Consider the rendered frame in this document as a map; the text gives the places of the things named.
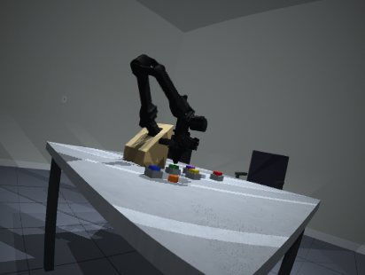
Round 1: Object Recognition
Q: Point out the blue button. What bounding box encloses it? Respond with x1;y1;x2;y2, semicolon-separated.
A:
144;165;163;178

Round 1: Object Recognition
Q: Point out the green button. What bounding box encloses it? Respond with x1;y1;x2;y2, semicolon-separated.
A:
165;164;181;175

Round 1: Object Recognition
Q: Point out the yellow button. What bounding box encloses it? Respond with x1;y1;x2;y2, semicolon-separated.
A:
185;169;202;180

